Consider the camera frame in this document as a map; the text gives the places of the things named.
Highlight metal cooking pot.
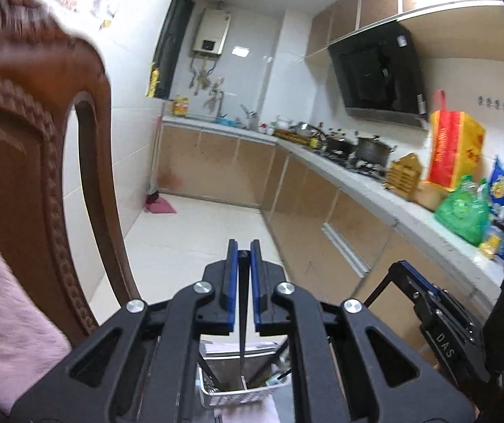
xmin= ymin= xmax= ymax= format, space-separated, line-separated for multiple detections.
xmin=355 ymin=136 xmax=398 ymax=168

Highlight wall sticker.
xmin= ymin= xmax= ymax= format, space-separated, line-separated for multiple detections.
xmin=91 ymin=0 xmax=118 ymax=31

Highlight pale pink cloth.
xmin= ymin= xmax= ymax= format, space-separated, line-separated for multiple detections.
xmin=213 ymin=394 xmax=279 ymax=423

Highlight pink floor mat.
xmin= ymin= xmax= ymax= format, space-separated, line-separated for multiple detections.
xmin=145 ymin=196 xmax=178 ymax=215

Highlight metal faucet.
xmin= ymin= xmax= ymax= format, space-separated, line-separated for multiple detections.
xmin=210 ymin=90 xmax=226 ymax=117

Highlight broom with pink handle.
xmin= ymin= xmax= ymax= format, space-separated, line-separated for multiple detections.
xmin=146 ymin=115 xmax=164 ymax=199

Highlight kitchen counter cabinets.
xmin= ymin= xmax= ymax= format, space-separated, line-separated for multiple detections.
xmin=155 ymin=115 xmax=504 ymax=384

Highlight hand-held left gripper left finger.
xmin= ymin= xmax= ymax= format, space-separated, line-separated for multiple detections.
xmin=9 ymin=239 xmax=239 ymax=423

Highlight white plastic utensil basket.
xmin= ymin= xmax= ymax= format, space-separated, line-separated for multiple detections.
xmin=195 ymin=337 xmax=290 ymax=408

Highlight wooden utensil holder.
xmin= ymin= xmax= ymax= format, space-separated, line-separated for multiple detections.
xmin=386 ymin=153 xmax=424 ymax=203

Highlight carved wooden chair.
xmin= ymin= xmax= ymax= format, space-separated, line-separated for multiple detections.
xmin=0 ymin=0 xmax=142 ymax=423

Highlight green plastic bag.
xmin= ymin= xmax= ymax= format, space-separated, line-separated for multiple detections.
xmin=434 ymin=175 xmax=490 ymax=247

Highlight row of wall hooks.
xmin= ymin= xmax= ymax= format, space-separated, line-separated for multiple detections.
xmin=476 ymin=94 xmax=504 ymax=115

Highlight black range hood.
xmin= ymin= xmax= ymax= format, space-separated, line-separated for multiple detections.
xmin=328 ymin=20 xmax=429 ymax=129

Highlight dark window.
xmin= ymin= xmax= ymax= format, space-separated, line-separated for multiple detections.
xmin=151 ymin=0 xmax=195 ymax=100

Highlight red yellow shopping bag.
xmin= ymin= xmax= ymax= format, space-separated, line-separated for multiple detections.
xmin=425 ymin=90 xmax=486 ymax=192

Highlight upper kitchen cabinets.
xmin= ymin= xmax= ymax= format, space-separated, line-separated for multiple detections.
xmin=305 ymin=0 xmax=504 ymax=67

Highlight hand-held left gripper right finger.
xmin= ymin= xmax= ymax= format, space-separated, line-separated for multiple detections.
xmin=250 ymin=240 xmax=475 ymax=423

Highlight white water heater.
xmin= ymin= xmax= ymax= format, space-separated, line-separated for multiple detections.
xmin=191 ymin=7 xmax=231 ymax=57

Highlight black chopstick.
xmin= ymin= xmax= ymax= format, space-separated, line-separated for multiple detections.
xmin=197 ymin=357 xmax=222 ymax=394
xmin=247 ymin=341 xmax=290 ymax=388

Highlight black wok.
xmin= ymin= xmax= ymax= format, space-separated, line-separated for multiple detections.
xmin=324 ymin=134 xmax=358 ymax=153

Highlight yellow snack packet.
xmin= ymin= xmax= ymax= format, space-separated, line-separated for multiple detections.
xmin=478 ymin=225 xmax=504 ymax=260

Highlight gas stove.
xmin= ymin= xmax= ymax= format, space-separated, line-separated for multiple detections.
xmin=318 ymin=147 xmax=389 ymax=181

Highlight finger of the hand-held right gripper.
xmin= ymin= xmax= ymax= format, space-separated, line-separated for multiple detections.
xmin=362 ymin=260 xmax=444 ymax=313

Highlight water heater pipes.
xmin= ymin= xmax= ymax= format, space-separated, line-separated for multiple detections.
xmin=189 ymin=55 xmax=226 ymax=98

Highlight pink towel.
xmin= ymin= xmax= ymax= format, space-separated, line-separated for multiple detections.
xmin=0 ymin=194 xmax=74 ymax=415

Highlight metal basin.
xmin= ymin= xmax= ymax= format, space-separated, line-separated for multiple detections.
xmin=293 ymin=121 xmax=325 ymax=139

